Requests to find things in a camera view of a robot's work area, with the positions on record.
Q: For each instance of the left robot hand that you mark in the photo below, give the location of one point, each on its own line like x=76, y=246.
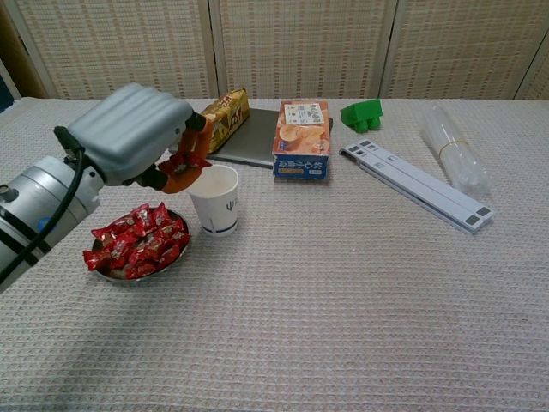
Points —
x=128, y=129

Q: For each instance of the red candy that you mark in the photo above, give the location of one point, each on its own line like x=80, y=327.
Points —
x=169, y=231
x=141, y=270
x=146, y=251
x=139, y=216
x=161, y=214
x=109, y=231
x=118, y=249
x=173, y=249
x=96, y=259
x=188, y=163

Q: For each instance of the green plastic block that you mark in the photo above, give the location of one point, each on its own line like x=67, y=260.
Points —
x=358, y=113

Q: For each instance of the yellow rubber band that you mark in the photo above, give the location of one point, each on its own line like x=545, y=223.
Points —
x=443, y=149

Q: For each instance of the white folding laptop stand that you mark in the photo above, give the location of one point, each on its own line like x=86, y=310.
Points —
x=420, y=184

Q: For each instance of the golden snack pack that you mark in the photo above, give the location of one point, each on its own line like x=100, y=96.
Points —
x=231, y=116

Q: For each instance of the orange biscuit box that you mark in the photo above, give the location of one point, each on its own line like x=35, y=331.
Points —
x=300, y=137

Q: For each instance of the round metal plate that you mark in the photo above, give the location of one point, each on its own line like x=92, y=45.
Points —
x=111, y=273

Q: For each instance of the beige waffle tablecloth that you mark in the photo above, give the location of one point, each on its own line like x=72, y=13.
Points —
x=300, y=300

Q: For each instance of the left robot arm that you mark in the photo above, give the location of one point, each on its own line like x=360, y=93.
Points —
x=38, y=201

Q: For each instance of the woven folding screen panel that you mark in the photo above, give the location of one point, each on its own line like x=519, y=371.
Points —
x=463, y=47
x=300, y=47
x=540, y=81
x=116, y=47

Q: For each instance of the brown wooden board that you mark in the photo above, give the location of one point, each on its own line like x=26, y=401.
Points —
x=17, y=56

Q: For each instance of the white paper cup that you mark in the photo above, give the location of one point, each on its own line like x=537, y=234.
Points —
x=218, y=210

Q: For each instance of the grey laptop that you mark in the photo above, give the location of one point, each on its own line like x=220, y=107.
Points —
x=253, y=141

